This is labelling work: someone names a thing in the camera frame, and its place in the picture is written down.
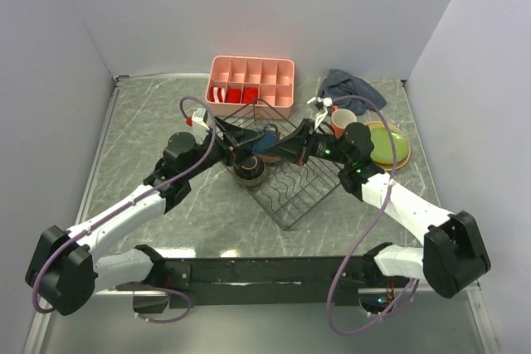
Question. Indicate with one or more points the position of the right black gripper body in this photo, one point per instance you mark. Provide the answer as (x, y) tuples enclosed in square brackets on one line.
[(323, 146)]

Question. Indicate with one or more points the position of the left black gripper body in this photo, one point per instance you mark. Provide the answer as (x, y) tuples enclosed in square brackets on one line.
[(221, 150)]

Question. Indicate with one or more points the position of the dark blue cup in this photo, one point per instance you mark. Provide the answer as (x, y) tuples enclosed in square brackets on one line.
[(269, 137)]

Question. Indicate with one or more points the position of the orange mug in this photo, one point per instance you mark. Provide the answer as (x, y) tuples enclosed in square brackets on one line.
[(340, 119)]

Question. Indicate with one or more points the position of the black bowl gold rim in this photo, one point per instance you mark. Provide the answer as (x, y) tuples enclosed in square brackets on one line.
[(251, 172)]

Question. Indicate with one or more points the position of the clear glass plate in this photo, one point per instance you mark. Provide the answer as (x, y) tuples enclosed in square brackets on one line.
[(388, 146)]

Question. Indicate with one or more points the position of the tan wooden plate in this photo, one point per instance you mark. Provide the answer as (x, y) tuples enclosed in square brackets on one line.
[(382, 152)]

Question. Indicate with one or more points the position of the pink patterned bowl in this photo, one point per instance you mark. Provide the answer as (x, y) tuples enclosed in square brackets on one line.
[(269, 159)]

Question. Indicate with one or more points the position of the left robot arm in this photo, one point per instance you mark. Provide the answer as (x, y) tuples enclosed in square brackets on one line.
[(69, 266)]

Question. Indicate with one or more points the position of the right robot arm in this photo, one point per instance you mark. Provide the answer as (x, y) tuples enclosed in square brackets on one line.
[(453, 253)]

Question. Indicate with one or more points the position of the red roll middle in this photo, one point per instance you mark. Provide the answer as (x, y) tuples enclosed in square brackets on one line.
[(233, 96)]

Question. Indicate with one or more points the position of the red roll right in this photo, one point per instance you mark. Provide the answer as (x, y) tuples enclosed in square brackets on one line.
[(249, 95)]

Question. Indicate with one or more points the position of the red white striped roll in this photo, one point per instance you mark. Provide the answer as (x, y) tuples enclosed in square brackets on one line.
[(218, 94)]

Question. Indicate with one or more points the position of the pink compartment organizer box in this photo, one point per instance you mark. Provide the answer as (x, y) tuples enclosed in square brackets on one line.
[(274, 78)]

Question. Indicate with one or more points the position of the grey crumpled cloth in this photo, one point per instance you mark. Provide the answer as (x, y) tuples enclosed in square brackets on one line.
[(339, 83)]

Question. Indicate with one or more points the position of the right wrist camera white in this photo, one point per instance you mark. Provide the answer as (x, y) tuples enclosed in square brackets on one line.
[(321, 107)]

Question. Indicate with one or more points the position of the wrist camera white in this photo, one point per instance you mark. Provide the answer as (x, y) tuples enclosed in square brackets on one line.
[(198, 122), (321, 107)]

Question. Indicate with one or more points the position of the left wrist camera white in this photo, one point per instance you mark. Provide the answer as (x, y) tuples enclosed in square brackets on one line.
[(198, 122)]

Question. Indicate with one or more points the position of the black wire dish rack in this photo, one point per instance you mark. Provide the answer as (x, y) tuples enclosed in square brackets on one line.
[(289, 192)]

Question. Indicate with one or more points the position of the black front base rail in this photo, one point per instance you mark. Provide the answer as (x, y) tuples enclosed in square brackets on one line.
[(248, 281)]

